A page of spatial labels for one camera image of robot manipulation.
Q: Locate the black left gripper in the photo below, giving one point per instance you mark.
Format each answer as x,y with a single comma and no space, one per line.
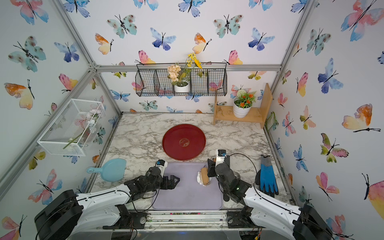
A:
172,185

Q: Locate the white ribbed flower pot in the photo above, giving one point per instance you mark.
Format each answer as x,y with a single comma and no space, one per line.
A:
240,112

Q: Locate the pink artificial flower stem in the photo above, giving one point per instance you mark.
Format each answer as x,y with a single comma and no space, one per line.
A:
88,126

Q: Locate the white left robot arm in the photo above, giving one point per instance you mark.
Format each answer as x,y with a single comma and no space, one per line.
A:
71,213

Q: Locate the wooden shelf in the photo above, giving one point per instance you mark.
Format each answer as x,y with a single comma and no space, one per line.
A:
255,115

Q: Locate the lavender silicone mat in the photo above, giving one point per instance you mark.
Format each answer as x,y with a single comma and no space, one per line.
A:
189,194

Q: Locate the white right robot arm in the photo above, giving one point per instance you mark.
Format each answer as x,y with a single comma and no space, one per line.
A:
262,210

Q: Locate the black wire wall basket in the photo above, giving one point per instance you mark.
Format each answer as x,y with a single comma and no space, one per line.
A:
152,80

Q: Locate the orange flower plant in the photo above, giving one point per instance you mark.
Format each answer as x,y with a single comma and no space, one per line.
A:
244,99

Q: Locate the teal plastic scoop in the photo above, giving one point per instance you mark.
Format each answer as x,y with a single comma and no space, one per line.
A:
111,171

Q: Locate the red round tray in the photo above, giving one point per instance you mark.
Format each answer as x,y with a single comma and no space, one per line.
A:
184,142

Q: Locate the white dough piece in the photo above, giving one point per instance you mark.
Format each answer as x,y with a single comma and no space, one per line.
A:
200,179

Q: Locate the white pot with flowers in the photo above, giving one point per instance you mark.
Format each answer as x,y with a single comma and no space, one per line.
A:
181,76

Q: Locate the blue rubber glove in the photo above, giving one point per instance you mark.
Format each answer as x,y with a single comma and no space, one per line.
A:
266,179

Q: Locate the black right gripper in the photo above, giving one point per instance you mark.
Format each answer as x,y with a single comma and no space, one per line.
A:
211,168

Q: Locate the white mesh wall basket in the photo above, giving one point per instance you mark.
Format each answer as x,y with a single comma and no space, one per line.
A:
58,133

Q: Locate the green paper packet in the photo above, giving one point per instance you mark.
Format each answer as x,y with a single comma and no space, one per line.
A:
271,122

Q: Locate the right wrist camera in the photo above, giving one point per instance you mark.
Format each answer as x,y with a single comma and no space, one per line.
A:
222,157

